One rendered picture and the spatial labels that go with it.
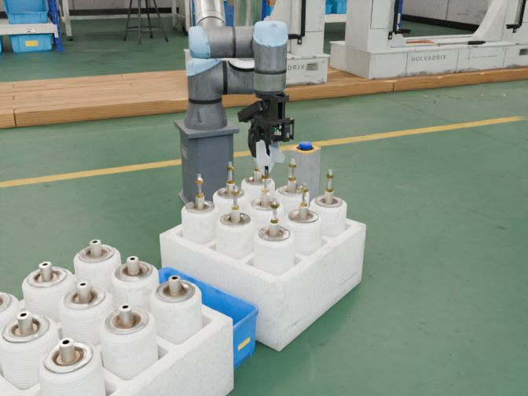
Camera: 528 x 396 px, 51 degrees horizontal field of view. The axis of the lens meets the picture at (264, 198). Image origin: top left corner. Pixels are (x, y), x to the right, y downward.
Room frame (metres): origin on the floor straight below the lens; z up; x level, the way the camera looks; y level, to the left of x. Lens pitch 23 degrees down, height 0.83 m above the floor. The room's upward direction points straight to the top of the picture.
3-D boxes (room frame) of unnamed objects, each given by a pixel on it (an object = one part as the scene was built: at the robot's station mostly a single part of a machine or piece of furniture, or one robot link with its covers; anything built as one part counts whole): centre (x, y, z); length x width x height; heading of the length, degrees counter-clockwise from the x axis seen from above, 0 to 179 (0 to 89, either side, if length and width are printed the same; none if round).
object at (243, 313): (1.07, 0.16, 0.06); 0.30 x 0.11 x 0.12; 53
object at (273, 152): (1.29, -0.03, 0.38); 0.06 x 0.03 x 0.09; 36
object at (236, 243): (1.20, 0.07, 0.16); 0.10 x 0.10 x 0.18
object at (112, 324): (0.79, 0.24, 0.25); 0.08 x 0.08 x 0.01
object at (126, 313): (0.79, 0.24, 0.26); 0.02 x 0.02 x 0.03
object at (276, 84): (1.28, -0.01, 0.57); 0.08 x 0.08 x 0.05
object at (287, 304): (1.29, 0.00, 0.09); 0.39 x 0.39 x 0.18; 52
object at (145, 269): (0.95, 0.26, 0.25); 0.08 x 0.08 x 0.01
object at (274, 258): (1.12, -0.02, 0.16); 0.10 x 0.10 x 0.18
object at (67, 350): (0.69, 0.31, 0.26); 0.02 x 0.02 x 0.03
